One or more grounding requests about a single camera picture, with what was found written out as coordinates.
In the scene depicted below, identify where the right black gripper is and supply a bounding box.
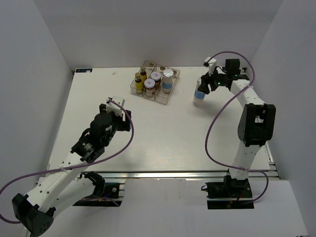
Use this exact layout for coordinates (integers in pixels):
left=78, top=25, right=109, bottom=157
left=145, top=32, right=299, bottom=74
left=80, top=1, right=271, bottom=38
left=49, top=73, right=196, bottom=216
left=197, top=65, right=228, bottom=95

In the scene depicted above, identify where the white bottle silver cap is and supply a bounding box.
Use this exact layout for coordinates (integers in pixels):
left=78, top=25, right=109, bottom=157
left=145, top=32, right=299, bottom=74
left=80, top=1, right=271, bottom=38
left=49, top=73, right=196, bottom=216
left=162, top=69, right=174, bottom=93

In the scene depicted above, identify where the red label spice jar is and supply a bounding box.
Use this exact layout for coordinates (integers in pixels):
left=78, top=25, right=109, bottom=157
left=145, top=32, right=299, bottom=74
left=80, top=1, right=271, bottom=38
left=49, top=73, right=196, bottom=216
left=150, top=71, right=161, bottom=89

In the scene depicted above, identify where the yellow label brown bottle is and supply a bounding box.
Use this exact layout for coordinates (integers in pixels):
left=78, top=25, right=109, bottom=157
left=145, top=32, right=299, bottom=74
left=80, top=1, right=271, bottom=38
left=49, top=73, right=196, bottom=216
left=134, top=73, right=143, bottom=95

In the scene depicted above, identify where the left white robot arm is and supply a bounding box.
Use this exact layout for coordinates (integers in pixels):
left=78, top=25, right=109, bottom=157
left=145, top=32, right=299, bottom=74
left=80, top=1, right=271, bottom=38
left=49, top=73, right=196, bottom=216
left=12, top=100, right=134, bottom=237

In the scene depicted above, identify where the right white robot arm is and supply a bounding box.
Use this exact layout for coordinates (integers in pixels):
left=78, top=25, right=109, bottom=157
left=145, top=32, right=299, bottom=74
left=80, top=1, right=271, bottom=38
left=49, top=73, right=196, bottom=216
left=197, top=57, right=276, bottom=197

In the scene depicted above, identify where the clear plastic organizer tray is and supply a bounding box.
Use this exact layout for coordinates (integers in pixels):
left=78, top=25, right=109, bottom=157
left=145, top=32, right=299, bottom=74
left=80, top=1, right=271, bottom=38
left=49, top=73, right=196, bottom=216
left=130, top=61, right=180, bottom=105

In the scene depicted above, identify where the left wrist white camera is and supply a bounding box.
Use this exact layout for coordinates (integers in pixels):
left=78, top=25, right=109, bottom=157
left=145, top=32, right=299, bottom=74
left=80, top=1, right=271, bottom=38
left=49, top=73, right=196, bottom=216
left=106, top=96, right=125, bottom=117

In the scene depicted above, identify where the wrist white camera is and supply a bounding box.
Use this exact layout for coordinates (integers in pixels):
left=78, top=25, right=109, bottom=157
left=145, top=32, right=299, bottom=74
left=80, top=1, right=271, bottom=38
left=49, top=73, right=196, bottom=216
left=106, top=96, right=125, bottom=117
left=203, top=57, right=217, bottom=75

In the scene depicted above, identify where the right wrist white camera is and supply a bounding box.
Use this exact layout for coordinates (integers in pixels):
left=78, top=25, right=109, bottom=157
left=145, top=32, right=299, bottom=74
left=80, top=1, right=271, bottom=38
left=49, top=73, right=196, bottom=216
left=203, top=57, right=217, bottom=75

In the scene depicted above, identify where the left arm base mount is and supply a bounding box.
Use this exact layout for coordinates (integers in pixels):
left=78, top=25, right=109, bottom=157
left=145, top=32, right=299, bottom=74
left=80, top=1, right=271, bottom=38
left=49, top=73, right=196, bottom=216
left=73, top=171, right=125, bottom=207

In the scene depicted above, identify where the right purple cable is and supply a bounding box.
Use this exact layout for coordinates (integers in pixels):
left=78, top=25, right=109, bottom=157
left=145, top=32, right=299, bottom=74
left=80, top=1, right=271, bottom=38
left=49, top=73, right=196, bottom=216
left=204, top=51, right=270, bottom=205

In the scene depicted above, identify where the purple cable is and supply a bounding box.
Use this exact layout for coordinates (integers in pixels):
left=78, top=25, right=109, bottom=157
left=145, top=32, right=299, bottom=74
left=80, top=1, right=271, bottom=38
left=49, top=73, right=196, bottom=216
left=204, top=51, right=270, bottom=205
left=0, top=98, right=135, bottom=224

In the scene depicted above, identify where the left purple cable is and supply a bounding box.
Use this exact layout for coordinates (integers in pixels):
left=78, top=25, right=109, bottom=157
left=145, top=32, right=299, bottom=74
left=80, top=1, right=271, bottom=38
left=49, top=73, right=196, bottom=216
left=0, top=98, right=135, bottom=224

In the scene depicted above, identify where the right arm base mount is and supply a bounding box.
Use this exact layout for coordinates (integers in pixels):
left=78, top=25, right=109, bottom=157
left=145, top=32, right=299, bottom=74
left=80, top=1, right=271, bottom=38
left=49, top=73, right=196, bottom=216
left=201, top=175, right=254, bottom=210

